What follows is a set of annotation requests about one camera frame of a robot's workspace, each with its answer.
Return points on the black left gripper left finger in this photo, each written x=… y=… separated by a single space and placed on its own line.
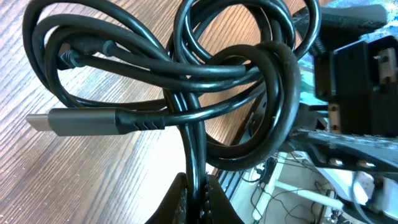
x=173 y=207

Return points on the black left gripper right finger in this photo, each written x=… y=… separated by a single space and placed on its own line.
x=217 y=207

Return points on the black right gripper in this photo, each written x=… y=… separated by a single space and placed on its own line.
x=358 y=80

